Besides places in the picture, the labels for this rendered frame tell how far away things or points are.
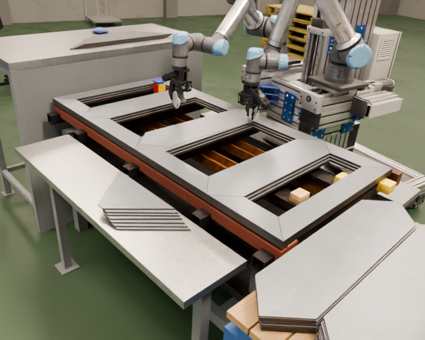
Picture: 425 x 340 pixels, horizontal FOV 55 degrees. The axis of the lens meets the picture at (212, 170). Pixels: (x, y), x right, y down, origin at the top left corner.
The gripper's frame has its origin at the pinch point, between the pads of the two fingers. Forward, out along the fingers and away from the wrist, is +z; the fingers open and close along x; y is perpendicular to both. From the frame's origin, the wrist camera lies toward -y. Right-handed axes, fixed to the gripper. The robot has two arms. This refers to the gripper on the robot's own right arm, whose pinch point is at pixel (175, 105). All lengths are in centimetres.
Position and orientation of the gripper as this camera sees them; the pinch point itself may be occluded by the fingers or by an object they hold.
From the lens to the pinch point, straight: 204.5
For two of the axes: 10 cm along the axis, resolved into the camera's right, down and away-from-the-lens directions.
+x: 7.1, -2.9, 6.4
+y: 7.0, 3.8, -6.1
